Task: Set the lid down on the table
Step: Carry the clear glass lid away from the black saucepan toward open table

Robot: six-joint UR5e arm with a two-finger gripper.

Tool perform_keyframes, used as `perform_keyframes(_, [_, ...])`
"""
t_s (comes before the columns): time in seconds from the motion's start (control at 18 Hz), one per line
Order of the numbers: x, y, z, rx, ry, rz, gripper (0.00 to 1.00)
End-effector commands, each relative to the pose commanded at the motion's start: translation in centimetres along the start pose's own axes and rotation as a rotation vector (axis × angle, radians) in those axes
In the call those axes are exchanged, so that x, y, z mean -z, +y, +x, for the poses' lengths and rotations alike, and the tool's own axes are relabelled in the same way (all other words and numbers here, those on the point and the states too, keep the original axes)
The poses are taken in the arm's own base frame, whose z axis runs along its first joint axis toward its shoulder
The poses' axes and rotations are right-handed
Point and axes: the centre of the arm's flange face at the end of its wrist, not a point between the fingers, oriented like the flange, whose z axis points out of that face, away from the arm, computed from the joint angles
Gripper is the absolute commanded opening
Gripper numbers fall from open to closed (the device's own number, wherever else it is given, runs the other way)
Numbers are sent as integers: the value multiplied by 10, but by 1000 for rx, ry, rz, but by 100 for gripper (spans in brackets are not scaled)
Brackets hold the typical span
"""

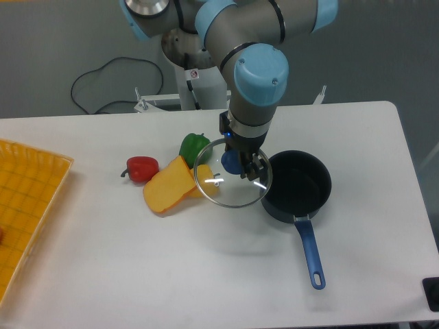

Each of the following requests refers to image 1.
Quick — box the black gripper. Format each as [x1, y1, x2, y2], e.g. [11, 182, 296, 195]
[219, 112, 267, 181]

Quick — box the glass lid with blue knob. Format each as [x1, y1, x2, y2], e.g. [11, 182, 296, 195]
[193, 139, 273, 208]

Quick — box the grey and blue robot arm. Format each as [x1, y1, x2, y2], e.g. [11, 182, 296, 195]
[119, 1, 339, 180]

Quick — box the green toy bell pepper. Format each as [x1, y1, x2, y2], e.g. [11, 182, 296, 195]
[179, 133, 211, 169]

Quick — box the red toy bell pepper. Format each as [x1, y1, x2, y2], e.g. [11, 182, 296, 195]
[121, 156, 159, 183]

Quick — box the black box at table edge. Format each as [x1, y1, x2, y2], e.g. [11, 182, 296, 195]
[422, 277, 439, 312]

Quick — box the yellow plastic basket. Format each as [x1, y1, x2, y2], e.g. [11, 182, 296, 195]
[1, 139, 74, 304]

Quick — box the dark saucepan with blue handle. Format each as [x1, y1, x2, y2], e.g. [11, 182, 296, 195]
[262, 150, 332, 290]

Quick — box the black cable on floor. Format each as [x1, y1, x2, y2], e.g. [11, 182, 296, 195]
[71, 56, 165, 115]

